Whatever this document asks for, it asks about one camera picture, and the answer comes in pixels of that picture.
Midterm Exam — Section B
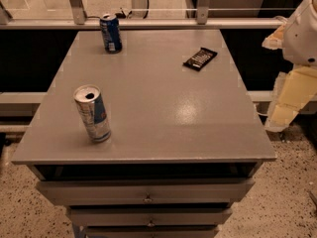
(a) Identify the silver blue redbull can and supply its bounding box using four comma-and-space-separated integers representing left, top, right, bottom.
73, 84, 111, 142

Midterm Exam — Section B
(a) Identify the black rxbar chocolate wrapper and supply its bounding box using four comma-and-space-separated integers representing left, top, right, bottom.
183, 48, 218, 71

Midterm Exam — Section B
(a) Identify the grey drawer cabinet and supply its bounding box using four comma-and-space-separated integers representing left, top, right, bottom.
11, 29, 277, 238

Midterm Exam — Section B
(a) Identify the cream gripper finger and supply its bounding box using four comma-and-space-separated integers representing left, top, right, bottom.
264, 65, 317, 132
262, 25, 285, 50

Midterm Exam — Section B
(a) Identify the top grey drawer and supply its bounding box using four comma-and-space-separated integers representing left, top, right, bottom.
37, 178, 255, 206

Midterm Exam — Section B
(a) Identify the grey metal railing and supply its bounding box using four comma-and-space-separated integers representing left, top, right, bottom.
1, 0, 284, 30

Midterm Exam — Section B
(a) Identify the grey drawer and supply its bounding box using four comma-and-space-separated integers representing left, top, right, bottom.
37, 178, 255, 206
86, 226, 219, 238
67, 205, 232, 227

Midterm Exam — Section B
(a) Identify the blue pepsi can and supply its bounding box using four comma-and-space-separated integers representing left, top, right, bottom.
99, 14, 122, 54

